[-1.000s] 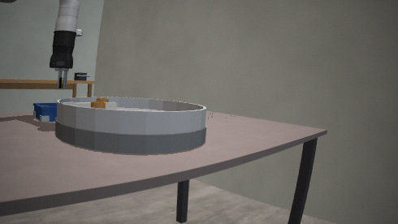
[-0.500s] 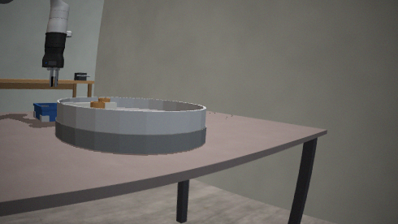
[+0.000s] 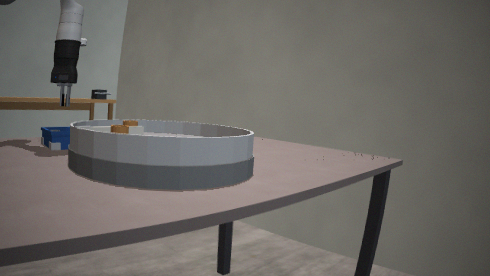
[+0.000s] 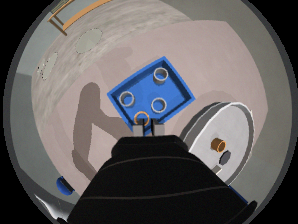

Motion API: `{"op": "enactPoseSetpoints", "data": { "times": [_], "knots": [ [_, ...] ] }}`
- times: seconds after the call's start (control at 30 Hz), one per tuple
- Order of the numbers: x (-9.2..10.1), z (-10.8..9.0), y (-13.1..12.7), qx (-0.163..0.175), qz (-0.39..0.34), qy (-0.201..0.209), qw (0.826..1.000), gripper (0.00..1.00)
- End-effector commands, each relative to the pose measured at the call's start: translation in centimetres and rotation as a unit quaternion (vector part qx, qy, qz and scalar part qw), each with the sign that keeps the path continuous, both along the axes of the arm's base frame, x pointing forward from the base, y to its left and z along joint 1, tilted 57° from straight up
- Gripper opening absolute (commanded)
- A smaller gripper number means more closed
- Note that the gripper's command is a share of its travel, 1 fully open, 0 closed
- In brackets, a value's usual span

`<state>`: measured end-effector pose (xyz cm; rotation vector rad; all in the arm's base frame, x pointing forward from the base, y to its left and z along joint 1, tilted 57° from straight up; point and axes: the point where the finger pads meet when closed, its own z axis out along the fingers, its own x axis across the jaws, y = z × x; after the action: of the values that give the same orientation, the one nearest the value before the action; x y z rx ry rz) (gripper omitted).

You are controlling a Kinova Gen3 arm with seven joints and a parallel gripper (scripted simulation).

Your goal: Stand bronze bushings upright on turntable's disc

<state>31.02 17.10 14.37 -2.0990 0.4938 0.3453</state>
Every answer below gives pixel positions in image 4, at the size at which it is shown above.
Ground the blue crate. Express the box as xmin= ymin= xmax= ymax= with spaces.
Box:
xmin=107 ymin=56 xmax=195 ymax=136

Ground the grey round turntable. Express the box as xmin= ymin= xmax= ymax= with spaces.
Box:
xmin=179 ymin=102 xmax=254 ymax=185

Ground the grey metal sleeve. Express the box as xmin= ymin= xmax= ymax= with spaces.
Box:
xmin=151 ymin=98 xmax=167 ymax=113
xmin=153 ymin=68 xmax=168 ymax=84
xmin=119 ymin=91 xmax=135 ymax=106

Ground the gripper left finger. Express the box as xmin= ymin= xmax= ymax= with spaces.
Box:
xmin=133 ymin=119 xmax=145 ymax=137

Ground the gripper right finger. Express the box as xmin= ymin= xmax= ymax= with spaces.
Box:
xmin=151 ymin=118 xmax=164 ymax=136

